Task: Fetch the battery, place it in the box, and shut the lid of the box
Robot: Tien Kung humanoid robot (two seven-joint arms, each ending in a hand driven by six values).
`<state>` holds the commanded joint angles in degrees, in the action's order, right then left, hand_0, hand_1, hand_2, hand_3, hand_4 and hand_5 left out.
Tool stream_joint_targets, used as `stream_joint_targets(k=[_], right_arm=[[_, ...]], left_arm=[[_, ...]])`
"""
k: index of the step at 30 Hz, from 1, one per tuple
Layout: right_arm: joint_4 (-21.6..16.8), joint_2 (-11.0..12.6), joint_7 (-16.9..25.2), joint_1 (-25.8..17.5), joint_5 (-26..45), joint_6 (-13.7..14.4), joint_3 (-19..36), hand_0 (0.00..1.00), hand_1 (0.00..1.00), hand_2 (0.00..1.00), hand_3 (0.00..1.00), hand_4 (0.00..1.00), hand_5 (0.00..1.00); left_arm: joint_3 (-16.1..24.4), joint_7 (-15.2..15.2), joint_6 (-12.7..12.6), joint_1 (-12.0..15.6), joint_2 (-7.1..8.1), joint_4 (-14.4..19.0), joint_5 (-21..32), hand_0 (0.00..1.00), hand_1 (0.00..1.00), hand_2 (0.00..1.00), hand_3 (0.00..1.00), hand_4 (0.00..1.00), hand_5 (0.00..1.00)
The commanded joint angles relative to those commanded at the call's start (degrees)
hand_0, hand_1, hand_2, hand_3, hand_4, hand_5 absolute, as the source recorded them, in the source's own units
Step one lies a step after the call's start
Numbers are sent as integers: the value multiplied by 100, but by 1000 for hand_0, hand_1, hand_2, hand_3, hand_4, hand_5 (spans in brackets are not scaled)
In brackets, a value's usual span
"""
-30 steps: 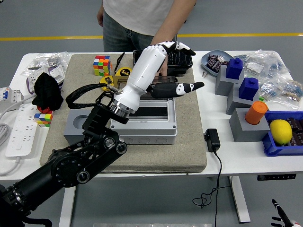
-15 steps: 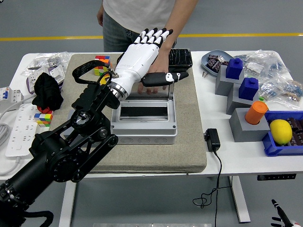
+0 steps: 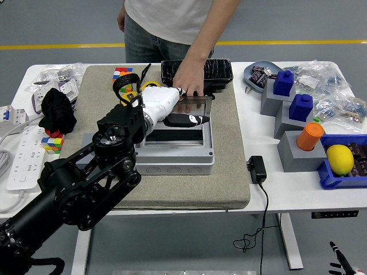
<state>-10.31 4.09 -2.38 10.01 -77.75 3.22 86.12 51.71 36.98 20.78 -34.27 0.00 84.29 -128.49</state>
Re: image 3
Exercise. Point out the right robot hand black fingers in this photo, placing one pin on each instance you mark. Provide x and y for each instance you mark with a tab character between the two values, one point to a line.
342	260

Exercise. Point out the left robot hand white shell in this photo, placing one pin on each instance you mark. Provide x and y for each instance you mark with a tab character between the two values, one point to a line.
160	100

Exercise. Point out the person's left hand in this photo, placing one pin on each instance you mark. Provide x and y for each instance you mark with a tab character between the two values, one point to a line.
190	77

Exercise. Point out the person's right hand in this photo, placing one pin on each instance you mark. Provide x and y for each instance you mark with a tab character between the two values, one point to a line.
121	23

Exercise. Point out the grey electrical box clear lid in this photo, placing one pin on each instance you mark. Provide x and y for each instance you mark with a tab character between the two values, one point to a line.
177	160

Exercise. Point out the person's left forearm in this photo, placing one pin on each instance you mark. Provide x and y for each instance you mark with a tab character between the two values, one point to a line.
209	31

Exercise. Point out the person's right forearm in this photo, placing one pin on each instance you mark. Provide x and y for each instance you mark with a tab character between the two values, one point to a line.
122	6

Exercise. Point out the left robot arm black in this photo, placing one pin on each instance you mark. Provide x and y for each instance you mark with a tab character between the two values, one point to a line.
86	177

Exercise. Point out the yellow tape measure round label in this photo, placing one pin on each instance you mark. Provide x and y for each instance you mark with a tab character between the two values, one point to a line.
150	84

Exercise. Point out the black glossy case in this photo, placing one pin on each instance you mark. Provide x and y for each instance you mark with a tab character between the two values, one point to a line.
218	70

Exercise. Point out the person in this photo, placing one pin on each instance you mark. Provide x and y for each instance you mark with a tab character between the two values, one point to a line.
166	23

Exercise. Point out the black table control panel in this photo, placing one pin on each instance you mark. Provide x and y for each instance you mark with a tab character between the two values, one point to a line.
335	215

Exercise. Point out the large colourful puzzle cube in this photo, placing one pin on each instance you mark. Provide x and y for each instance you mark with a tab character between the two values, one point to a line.
121	71

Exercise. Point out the white table leg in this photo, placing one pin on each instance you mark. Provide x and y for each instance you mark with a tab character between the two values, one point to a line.
81	252
292	246

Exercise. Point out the blue-grey plate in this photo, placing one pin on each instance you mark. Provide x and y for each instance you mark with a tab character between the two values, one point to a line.
249	76

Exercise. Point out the dark snack packets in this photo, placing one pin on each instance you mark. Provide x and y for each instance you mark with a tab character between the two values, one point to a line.
258	76

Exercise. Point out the blue plastic bin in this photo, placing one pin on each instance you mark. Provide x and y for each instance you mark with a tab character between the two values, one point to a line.
332	180

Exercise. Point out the grey block with round hole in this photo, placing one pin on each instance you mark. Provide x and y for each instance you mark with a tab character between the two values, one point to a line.
87	139

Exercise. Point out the white socket purple trim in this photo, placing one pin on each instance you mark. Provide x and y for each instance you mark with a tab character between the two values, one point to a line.
68	87

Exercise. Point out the blue block with knob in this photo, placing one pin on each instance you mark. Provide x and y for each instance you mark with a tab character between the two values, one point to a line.
301	107
284	83

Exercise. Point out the grey-brown mat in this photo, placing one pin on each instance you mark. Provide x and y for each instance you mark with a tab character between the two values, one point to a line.
186	192

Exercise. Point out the yellow lemon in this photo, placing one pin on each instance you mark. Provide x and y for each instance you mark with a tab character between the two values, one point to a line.
340	160

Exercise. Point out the dark brown component strips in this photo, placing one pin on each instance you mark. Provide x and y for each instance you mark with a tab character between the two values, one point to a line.
359	160

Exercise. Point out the black cloth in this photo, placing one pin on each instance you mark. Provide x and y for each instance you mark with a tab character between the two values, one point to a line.
57	110

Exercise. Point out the black power adapter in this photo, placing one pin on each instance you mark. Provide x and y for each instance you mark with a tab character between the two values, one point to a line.
258	169

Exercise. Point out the small colourful puzzle cube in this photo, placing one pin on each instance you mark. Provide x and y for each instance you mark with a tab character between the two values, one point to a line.
53	145

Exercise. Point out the small green piece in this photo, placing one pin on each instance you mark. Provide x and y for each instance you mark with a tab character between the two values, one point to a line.
316	119

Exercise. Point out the clear bag of blue parts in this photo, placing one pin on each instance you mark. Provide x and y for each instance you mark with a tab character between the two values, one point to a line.
324	77
349	111

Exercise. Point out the white circuit breaker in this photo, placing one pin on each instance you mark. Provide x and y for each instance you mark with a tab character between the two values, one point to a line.
13	114

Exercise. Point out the white power strip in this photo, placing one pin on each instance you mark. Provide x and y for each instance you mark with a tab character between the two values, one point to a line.
25	160

